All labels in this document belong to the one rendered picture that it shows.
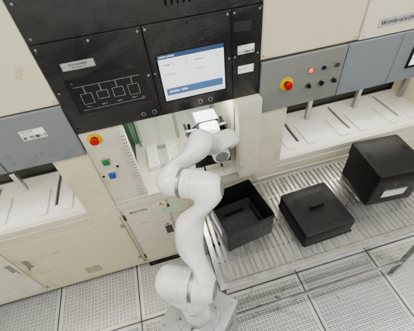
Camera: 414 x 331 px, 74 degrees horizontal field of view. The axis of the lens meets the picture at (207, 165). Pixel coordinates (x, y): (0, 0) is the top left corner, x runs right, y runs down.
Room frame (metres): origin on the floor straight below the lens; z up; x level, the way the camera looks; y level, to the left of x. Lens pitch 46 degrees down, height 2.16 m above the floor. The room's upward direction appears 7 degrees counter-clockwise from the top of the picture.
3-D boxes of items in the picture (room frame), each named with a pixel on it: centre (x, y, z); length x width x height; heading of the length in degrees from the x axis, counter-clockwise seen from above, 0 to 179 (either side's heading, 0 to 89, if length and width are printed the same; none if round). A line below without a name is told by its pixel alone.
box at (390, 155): (1.01, -1.01, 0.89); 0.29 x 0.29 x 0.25; 5
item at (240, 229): (0.86, -0.14, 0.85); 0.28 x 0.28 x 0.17; 18
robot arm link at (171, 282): (0.41, 0.16, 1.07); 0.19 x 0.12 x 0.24; 72
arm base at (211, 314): (0.40, 0.13, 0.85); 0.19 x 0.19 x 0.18
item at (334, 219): (0.83, -0.56, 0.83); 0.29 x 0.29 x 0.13; 12
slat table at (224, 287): (0.90, -0.58, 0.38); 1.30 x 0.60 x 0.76; 100
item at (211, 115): (1.23, -0.02, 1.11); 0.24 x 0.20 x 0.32; 100
